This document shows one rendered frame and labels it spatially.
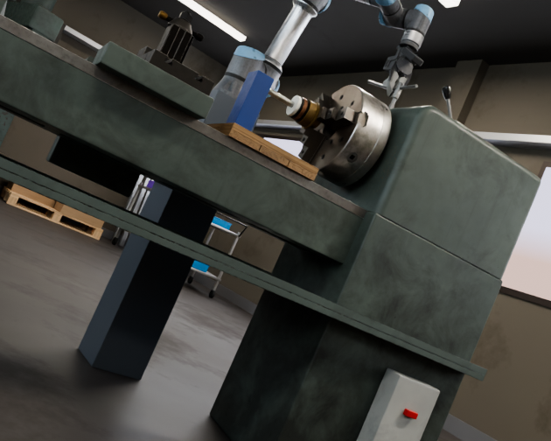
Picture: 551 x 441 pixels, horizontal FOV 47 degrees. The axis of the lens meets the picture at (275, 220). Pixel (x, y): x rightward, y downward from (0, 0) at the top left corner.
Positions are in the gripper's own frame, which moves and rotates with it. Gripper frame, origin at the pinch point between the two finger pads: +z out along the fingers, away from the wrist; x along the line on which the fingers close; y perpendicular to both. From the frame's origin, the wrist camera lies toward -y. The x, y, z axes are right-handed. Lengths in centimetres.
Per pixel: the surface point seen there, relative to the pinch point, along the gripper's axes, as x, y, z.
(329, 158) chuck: 23.5, -20.4, 37.1
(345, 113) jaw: 27.5, -25.3, 23.3
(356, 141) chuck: 21.1, -27.5, 29.7
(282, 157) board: 43, -30, 45
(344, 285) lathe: 8, -34, 72
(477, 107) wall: -241, 255, -133
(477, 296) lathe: -43, -34, 56
